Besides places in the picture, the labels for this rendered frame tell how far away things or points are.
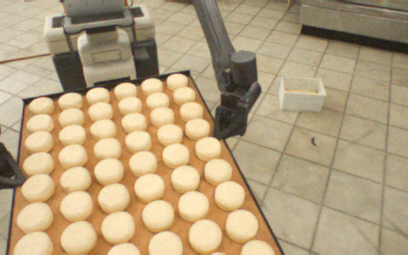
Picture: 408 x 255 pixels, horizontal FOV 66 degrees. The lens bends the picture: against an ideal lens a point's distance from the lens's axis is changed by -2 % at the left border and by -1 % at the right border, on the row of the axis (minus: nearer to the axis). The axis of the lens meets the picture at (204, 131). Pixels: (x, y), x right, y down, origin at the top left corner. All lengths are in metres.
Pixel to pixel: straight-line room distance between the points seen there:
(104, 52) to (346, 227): 1.45
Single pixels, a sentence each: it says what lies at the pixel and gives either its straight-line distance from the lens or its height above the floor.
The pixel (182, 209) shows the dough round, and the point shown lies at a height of 1.01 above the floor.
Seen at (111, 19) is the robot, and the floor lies 0.97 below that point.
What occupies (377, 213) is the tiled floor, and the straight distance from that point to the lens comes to 1.96.
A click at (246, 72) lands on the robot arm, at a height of 1.07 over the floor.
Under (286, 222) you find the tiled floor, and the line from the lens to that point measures 1.75.
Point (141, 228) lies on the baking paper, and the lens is 0.53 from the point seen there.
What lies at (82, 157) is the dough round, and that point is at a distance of 0.63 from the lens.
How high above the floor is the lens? 1.43
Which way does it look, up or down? 42 degrees down
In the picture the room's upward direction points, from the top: straight up
